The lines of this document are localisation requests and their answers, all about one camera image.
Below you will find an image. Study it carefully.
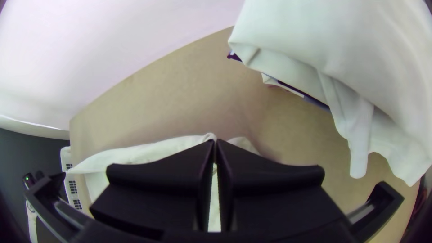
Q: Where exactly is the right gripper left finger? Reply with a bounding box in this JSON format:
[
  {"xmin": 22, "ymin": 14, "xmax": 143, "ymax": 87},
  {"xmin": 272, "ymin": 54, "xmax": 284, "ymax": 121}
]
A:
[{"xmin": 89, "ymin": 139, "xmax": 216, "ymax": 238}]

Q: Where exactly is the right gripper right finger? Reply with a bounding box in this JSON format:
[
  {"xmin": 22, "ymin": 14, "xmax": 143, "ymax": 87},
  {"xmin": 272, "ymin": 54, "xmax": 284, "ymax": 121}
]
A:
[{"xmin": 216, "ymin": 139, "xmax": 346, "ymax": 238}]

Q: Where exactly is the cream t-shirt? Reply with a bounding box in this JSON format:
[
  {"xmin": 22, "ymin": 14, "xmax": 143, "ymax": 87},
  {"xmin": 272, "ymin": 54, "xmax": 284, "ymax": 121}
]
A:
[{"xmin": 66, "ymin": 132, "xmax": 261, "ymax": 234}]

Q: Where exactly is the white laundry basket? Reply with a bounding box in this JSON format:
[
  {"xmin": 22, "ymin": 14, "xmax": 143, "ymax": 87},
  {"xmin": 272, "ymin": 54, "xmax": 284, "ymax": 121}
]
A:
[{"xmin": 60, "ymin": 145, "xmax": 91, "ymax": 217}]

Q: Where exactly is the pile of folded clothes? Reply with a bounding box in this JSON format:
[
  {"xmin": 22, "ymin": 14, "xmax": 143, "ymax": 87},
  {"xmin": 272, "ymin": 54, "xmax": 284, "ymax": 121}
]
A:
[{"xmin": 227, "ymin": 0, "xmax": 432, "ymax": 187}]

